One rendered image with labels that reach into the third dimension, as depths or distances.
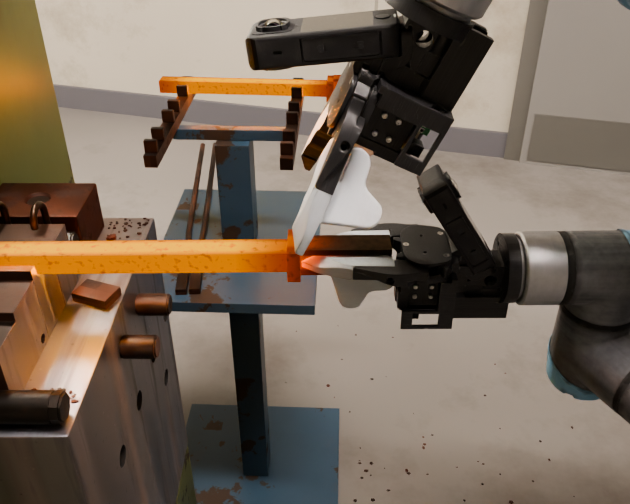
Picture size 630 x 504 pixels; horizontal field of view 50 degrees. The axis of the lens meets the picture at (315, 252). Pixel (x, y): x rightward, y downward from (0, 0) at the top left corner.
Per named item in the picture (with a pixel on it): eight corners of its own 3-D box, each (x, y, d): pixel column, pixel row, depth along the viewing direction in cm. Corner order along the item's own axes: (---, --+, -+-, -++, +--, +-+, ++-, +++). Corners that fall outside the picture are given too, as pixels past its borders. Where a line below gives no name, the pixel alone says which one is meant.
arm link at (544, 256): (574, 258, 64) (549, 213, 71) (525, 258, 64) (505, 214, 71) (558, 320, 68) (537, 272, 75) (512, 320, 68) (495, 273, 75)
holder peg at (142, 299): (173, 306, 85) (170, 289, 84) (169, 320, 83) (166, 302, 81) (141, 306, 85) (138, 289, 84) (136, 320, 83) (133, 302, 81)
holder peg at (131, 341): (161, 347, 79) (158, 329, 77) (157, 364, 76) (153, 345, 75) (126, 347, 79) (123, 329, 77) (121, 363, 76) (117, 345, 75)
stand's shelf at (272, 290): (322, 199, 149) (322, 191, 147) (314, 315, 115) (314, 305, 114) (185, 196, 150) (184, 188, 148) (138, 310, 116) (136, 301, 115)
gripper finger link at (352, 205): (363, 278, 51) (406, 164, 52) (290, 248, 50) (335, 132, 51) (351, 276, 54) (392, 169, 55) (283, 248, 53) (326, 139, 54)
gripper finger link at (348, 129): (338, 194, 49) (381, 82, 50) (318, 185, 49) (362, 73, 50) (323, 198, 54) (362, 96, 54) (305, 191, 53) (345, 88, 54)
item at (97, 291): (72, 301, 76) (70, 292, 76) (89, 286, 79) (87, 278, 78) (106, 310, 75) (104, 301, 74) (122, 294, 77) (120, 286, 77)
